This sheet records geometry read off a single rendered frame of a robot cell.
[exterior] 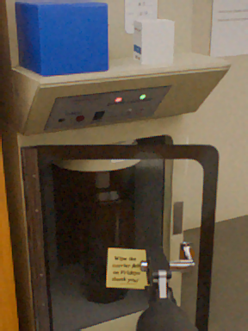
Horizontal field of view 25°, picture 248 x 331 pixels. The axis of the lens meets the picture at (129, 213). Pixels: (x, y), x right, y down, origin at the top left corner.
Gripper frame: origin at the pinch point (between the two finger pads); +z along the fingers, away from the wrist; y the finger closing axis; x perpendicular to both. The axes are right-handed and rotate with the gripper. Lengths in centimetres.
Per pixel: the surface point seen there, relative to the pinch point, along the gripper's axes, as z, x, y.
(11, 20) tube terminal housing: 5.4, 21.0, 37.5
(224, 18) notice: 76, -23, 32
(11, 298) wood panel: -5.5, 22.6, -2.4
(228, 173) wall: 79, -28, -12
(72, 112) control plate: 2.6, 12.6, 24.7
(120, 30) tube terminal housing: 13.4, 5.2, 35.2
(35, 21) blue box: -2.9, 16.4, 37.9
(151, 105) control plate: 9.5, 0.3, 24.1
